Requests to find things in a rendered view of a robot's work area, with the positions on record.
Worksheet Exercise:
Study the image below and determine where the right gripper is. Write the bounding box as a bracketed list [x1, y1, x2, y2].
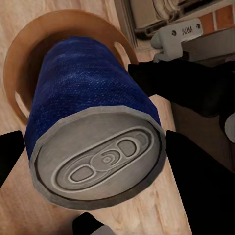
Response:
[128, 51, 200, 107]

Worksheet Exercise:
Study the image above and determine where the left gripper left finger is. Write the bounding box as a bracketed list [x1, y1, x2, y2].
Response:
[0, 130, 26, 188]

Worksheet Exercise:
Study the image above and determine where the can of soda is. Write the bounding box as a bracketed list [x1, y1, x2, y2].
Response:
[24, 36, 167, 211]

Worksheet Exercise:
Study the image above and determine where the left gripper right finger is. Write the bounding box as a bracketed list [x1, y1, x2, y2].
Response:
[165, 130, 235, 235]

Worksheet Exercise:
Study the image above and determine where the trash can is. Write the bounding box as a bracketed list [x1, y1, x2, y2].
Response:
[3, 9, 145, 128]

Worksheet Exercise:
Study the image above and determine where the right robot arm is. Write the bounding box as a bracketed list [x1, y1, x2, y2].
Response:
[128, 18, 235, 145]

